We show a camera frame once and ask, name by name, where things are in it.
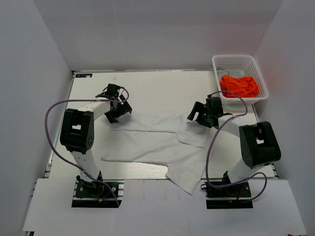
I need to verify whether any white t shirt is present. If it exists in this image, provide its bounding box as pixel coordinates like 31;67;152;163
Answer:
100;112;216;194

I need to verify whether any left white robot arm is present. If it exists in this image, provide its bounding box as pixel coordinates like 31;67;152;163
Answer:
60;84;132;196

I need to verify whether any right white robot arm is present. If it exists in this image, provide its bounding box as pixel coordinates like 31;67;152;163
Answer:
187;95;281;196

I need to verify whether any grey cloth in basket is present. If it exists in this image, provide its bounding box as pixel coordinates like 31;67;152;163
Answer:
217;68;246;80

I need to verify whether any orange t shirt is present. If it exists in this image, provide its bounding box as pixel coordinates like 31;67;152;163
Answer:
220;75;259;98

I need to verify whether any white plastic basket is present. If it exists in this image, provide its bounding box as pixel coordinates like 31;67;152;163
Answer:
212;55;269;105

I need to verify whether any blue label sticker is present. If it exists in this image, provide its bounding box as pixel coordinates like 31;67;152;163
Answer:
75;73;93;78

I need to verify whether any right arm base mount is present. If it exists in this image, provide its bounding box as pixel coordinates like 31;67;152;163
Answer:
200;182;253;209

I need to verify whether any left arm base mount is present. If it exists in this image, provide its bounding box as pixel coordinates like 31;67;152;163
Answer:
71;175;125;208

